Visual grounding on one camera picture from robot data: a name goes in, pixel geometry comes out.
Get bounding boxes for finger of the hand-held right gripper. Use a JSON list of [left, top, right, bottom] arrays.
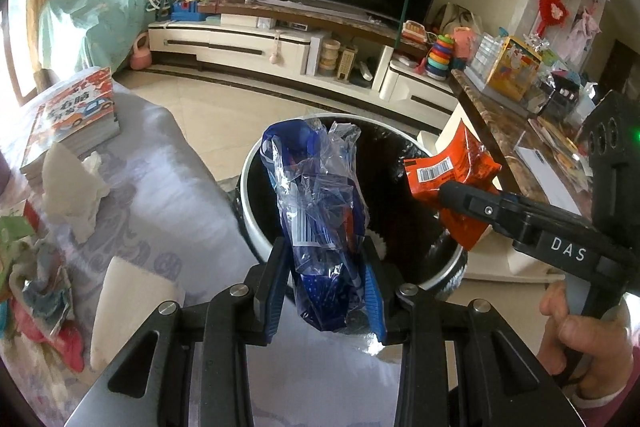
[[438, 180, 531, 238]]

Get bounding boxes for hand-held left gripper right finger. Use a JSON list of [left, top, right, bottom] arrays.
[[362, 238, 576, 427]]

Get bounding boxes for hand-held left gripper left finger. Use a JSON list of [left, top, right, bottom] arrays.
[[65, 237, 293, 427]]

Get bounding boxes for orange snack packet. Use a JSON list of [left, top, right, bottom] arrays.
[[404, 119, 502, 250]]

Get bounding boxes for white bin with black liner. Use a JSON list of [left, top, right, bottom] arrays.
[[235, 112, 471, 308]]

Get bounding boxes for blue clear plastic bag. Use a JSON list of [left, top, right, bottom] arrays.
[[261, 118, 373, 333]]

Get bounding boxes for person's right hand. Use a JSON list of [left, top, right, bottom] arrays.
[[539, 281, 637, 400]]

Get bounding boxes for brown marble table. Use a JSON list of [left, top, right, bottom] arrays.
[[450, 67, 601, 228]]

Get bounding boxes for white flat box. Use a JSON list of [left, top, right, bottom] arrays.
[[515, 146, 584, 216]]

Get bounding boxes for white folded napkin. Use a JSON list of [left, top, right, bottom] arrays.
[[90, 254, 186, 370]]

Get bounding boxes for yellow gift box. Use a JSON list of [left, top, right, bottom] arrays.
[[487, 36, 544, 100]]

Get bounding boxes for clear plastic drawer box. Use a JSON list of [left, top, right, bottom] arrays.
[[467, 34, 506, 78]]

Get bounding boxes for pink toy cash register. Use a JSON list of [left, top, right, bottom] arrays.
[[402, 21, 426, 46]]

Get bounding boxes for wooden tower toy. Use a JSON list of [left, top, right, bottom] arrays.
[[337, 47, 359, 80]]

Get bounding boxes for round tin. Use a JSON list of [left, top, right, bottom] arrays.
[[320, 39, 341, 73]]

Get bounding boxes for pink wrapper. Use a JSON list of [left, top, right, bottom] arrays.
[[14, 307, 84, 374]]

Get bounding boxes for crumpled printed wrapper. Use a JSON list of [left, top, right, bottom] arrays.
[[10, 242, 76, 339]]

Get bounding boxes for crumpled white tissue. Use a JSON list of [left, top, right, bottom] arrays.
[[42, 142, 111, 243]]

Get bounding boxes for white edged book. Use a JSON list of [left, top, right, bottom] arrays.
[[20, 117, 121, 186]]

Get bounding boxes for green wrapper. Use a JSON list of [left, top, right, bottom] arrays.
[[0, 214, 37, 259]]

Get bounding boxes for white television cabinet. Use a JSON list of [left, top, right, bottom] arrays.
[[147, 0, 458, 112]]

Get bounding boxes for red cover picture book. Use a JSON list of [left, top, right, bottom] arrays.
[[34, 67, 119, 144]]

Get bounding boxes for pink toy kettle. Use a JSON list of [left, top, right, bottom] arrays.
[[131, 32, 152, 70]]

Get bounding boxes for blue toy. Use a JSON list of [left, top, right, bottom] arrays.
[[170, 2, 202, 23]]

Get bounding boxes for teal dust cover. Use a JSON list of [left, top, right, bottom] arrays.
[[39, 0, 161, 75]]

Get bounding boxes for rainbow stacking ring toy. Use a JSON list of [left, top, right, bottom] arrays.
[[425, 34, 454, 80]]

